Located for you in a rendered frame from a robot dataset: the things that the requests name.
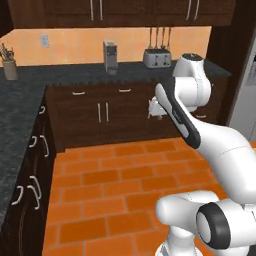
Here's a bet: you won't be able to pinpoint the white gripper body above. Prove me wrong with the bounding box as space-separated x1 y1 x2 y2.
147 96 165 121

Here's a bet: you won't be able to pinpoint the grey coffee machine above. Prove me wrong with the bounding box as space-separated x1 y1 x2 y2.
102 39 120 76

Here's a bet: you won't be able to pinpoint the silver toaster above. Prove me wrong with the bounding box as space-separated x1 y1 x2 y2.
142 48 173 70

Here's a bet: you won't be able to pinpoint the hanging metal kitchen tool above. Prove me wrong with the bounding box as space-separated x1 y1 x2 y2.
147 26 154 51
160 26 166 50
166 26 173 52
154 26 160 50

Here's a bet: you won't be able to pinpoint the grey fridge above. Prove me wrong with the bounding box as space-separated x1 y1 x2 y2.
228 49 256 143

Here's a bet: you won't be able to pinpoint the dark wood tall panel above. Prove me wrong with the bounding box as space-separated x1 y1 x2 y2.
207 0 256 127

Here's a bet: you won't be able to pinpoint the dark wood side base cupboards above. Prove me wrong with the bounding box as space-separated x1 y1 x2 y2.
0 87 58 256

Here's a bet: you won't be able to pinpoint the beige utensil pot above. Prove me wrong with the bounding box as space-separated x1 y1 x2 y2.
2 59 19 82

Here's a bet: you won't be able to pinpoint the dark wood wall cupboards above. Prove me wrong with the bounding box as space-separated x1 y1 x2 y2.
6 0 237 30

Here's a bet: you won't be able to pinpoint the white wall outlet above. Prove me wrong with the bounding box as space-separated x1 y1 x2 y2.
40 34 51 48

